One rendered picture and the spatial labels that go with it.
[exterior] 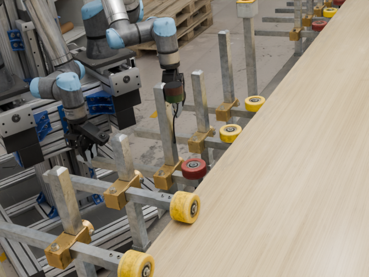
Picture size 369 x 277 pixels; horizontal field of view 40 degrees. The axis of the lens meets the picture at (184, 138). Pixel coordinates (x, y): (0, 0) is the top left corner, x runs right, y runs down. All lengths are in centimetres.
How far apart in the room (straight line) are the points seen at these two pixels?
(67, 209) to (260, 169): 62
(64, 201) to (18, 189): 185
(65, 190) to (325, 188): 72
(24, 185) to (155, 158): 91
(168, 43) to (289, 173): 60
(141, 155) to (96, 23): 149
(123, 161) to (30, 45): 98
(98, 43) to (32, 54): 28
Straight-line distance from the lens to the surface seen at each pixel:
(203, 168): 160
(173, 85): 155
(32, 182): 312
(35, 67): 230
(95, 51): 229
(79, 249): 128
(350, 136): 174
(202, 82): 180
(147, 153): 355
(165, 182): 164
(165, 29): 173
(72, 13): 501
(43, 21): 185
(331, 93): 205
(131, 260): 118
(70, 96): 173
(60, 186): 123
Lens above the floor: 175
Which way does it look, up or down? 29 degrees down
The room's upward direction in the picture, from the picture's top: 8 degrees counter-clockwise
